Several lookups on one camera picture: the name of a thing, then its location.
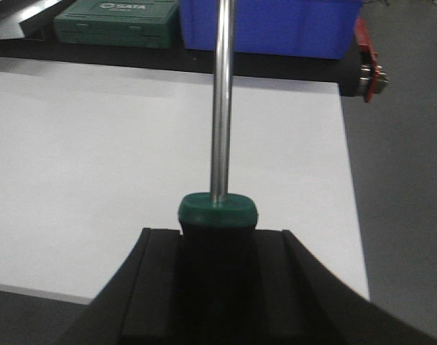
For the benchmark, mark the green black screwdriver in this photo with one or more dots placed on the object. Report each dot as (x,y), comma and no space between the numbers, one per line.
(218,226)

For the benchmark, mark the blue plastic bin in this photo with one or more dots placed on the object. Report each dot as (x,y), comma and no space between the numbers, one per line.
(308,29)

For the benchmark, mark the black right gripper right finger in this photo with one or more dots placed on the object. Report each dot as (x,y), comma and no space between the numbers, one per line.
(305,303)

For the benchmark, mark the black conveyor belt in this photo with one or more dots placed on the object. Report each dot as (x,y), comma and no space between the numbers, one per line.
(39,43)

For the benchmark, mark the green tool case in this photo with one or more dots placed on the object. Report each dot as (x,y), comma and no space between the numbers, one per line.
(150,24)

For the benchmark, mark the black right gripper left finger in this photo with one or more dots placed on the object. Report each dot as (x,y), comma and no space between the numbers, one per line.
(138,304)

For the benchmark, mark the red conveyor frame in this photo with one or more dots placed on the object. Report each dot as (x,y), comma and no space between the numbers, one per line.
(372,78)

